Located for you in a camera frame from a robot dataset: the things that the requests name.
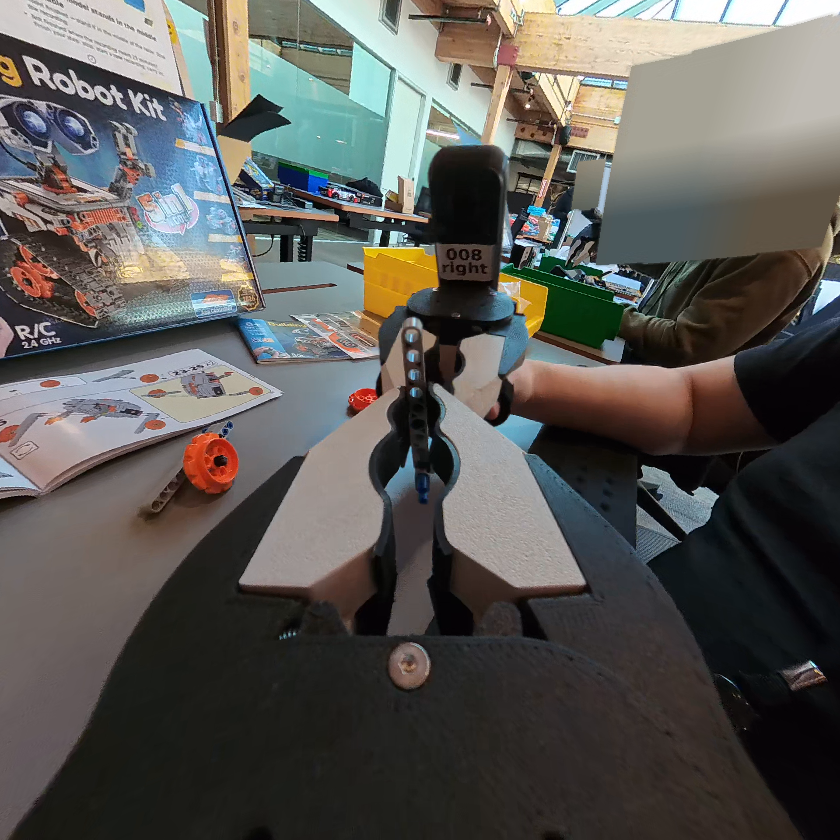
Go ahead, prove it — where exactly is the colourful toy box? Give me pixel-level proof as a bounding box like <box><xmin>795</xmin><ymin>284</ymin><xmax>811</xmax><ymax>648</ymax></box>
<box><xmin>233</xmin><ymin>161</ymin><xmax>273</xmax><ymax>201</ymax></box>

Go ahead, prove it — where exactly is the black perforated panel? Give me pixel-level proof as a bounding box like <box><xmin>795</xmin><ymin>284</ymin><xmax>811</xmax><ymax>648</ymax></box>
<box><xmin>528</xmin><ymin>425</ymin><xmax>641</xmax><ymax>547</ymax></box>

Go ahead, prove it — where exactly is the person's black clothed torso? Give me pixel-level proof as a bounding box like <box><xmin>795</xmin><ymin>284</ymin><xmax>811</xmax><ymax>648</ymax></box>
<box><xmin>646</xmin><ymin>315</ymin><xmax>840</xmax><ymax>840</ymax></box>

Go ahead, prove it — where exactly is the metal clip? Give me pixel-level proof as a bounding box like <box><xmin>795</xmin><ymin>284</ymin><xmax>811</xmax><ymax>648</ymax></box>
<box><xmin>781</xmin><ymin>659</ymin><xmax>829</xmax><ymax>691</ymax></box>

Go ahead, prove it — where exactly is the grey perforated building beam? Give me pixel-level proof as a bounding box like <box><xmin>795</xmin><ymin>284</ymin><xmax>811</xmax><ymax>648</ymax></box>
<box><xmin>402</xmin><ymin>317</ymin><xmax>434</xmax><ymax>476</ymax></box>

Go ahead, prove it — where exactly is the blue and green box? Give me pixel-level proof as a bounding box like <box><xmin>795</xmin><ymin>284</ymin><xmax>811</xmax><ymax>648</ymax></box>
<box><xmin>276</xmin><ymin>161</ymin><xmax>329</xmax><ymax>191</ymax></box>

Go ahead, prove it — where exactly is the orange toy wheel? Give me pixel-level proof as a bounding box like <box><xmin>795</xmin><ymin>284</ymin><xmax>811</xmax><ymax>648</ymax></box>
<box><xmin>182</xmin><ymin>434</ymin><xmax>238</xmax><ymax>494</ymax></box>

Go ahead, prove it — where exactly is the yellow storage bin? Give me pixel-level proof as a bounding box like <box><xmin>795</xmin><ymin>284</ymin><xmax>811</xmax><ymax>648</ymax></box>
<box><xmin>363</xmin><ymin>246</ymin><xmax>549</xmax><ymax>337</ymax></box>

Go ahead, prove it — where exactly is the grey desk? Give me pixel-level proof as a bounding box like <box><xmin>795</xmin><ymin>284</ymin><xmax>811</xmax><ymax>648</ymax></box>
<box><xmin>0</xmin><ymin>261</ymin><xmax>641</xmax><ymax>840</ymax></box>

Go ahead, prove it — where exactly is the robot kit box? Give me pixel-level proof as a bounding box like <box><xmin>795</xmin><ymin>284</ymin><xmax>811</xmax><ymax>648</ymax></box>
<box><xmin>0</xmin><ymin>33</ymin><xmax>266</xmax><ymax>361</ymax></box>

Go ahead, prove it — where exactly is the wooden post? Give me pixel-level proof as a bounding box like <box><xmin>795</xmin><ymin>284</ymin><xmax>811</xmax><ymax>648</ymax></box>
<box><xmin>210</xmin><ymin>0</ymin><xmax>253</xmax><ymax>126</ymax></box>

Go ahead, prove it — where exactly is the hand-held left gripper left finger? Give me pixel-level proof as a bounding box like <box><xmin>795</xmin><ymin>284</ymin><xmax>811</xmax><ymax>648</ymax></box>
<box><xmin>238</xmin><ymin>386</ymin><xmax>403</xmax><ymax>634</ymax></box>

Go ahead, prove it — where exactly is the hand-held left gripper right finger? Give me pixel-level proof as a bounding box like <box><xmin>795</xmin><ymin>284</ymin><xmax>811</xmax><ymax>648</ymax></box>
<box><xmin>430</xmin><ymin>382</ymin><xmax>587</xmax><ymax>634</ymax></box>

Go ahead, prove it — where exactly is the cardboard piece with black flap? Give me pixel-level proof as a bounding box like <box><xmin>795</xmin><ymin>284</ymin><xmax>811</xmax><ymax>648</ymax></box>
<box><xmin>217</xmin><ymin>94</ymin><xmax>291</xmax><ymax>179</ymax></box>

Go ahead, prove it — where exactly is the long wooden desk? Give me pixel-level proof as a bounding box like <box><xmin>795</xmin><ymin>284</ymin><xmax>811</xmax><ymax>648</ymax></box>
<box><xmin>289</xmin><ymin>187</ymin><xmax>431</xmax><ymax>248</ymax></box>

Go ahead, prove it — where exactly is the person's right forearm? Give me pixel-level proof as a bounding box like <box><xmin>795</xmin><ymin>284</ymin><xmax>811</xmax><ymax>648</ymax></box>
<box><xmin>545</xmin><ymin>341</ymin><xmax>788</xmax><ymax>458</ymax></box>

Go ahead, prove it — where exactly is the office chair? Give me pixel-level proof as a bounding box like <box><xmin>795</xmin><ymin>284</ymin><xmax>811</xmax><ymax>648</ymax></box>
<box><xmin>637</xmin><ymin>466</ymin><xmax>716</xmax><ymax>565</ymax></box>

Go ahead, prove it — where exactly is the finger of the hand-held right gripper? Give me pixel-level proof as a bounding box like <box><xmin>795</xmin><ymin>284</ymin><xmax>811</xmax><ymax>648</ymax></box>
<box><xmin>438</xmin><ymin>332</ymin><xmax>508</xmax><ymax>422</ymax></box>
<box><xmin>379</xmin><ymin>317</ymin><xmax>438</xmax><ymax>404</ymax></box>

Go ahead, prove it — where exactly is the open instruction booklet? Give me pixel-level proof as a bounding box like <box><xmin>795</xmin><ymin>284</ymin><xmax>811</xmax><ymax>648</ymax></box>
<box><xmin>0</xmin><ymin>348</ymin><xmax>284</xmax><ymax>501</ymax></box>

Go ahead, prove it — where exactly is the wooden desk with black legs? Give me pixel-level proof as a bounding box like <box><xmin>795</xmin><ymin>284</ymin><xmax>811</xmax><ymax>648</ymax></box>
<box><xmin>236</xmin><ymin>203</ymin><xmax>340</xmax><ymax>263</ymax></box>

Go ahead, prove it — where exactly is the orange wheel on grey beam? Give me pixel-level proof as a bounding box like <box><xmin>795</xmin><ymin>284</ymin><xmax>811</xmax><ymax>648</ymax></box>
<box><xmin>141</xmin><ymin>420</ymin><xmax>236</xmax><ymax>514</ymax></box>

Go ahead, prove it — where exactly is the small green storage bin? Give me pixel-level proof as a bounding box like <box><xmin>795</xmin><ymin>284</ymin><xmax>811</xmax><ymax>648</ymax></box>
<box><xmin>538</xmin><ymin>255</ymin><xmax>605</xmax><ymax>280</ymax></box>

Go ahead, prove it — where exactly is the person's right hand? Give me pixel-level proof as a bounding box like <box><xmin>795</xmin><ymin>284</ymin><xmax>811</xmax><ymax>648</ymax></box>
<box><xmin>486</xmin><ymin>360</ymin><xmax>551</xmax><ymax>427</ymax></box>

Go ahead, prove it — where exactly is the small blue booklet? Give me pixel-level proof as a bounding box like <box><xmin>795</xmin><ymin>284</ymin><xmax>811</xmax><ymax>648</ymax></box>
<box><xmin>236</xmin><ymin>317</ymin><xmax>352</xmax><ymax>365</ymax></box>

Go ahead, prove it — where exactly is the printed paper sign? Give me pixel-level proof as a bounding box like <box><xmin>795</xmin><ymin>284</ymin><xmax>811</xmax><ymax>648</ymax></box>
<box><xmin>0</xmin><ymin>0</ymin><xmax>194</xmax><ymax>99</ymax></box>

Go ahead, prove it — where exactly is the large green storage bin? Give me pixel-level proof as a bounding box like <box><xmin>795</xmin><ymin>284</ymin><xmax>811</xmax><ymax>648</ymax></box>
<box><xmin>502</xmin><ymin>262</ymin><xmax>624</xmax><ymax>350</ymax></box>

